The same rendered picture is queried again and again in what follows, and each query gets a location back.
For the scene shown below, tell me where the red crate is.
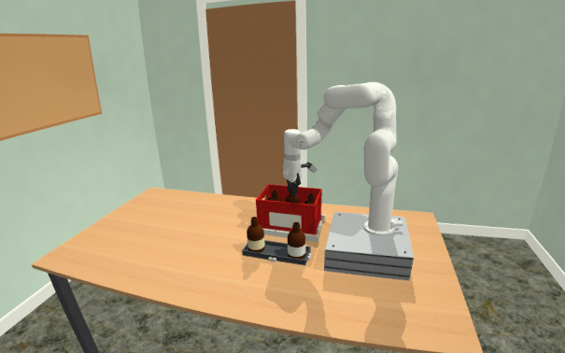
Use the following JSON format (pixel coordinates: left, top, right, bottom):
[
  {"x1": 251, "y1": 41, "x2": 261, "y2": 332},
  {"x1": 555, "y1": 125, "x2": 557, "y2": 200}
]
[{"x1": 256, "y1": 184, "x2": 321, "y2": 234}]

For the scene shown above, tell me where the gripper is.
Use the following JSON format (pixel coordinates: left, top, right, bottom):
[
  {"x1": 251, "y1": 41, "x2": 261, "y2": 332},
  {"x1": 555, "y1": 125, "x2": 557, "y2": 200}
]
[{"x1": 283, "y1": 159, "x2": 302, "y2": 195}]

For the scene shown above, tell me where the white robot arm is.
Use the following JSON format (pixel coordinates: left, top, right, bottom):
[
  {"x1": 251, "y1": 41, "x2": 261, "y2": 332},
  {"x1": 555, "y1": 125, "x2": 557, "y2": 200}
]
[{"x1": 284, "y1": 82, "x2": 403, "y2": 235}]

